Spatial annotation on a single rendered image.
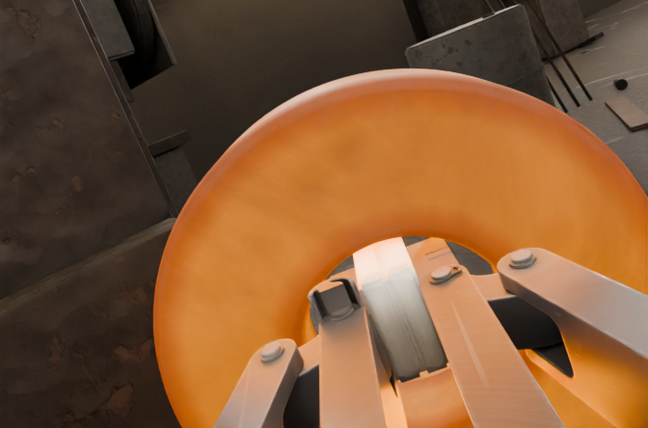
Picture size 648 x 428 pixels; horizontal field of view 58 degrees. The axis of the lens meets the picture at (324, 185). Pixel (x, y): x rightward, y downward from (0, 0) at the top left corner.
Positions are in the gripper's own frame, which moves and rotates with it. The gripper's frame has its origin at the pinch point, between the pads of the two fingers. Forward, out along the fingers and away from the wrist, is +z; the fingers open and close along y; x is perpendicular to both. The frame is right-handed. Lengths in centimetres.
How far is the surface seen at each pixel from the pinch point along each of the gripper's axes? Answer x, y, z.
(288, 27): 29, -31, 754
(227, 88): -10, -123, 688
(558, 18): -84, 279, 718
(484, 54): -27, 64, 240
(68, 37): 15.4, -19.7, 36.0
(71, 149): 6.4, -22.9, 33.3
